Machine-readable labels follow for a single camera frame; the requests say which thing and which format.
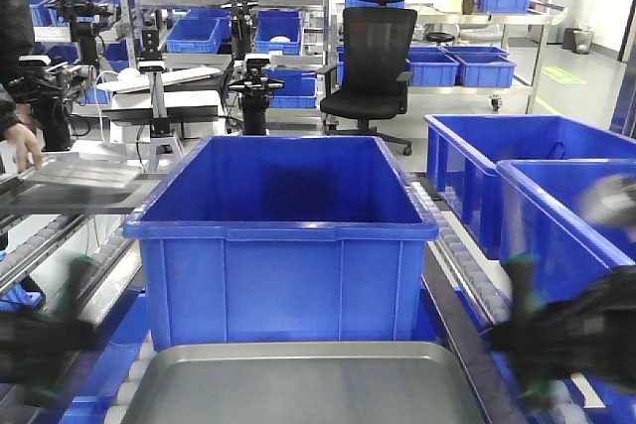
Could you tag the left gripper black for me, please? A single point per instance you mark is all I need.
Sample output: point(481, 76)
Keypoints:
point(34, 349)

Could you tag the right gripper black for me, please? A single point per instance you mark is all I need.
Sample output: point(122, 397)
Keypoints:
point(592, 333)

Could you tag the grey metal tray front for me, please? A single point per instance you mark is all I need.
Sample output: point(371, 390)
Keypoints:
point(304, 382)

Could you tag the metal tray far left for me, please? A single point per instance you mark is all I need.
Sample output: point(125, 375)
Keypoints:
point(64, 170)

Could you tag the person hand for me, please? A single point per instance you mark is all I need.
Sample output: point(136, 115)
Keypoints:
point(27, 149)

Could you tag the blue bin right front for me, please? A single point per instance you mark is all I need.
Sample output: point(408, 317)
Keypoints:
point(542, 217)

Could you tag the blue bin front center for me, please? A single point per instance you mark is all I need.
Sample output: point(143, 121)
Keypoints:
point(273, 239)

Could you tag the person in black jacket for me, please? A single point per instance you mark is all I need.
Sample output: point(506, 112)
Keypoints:
point(17, 39)

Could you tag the black office chair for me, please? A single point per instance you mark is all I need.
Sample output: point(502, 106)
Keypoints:
point(375, 81)

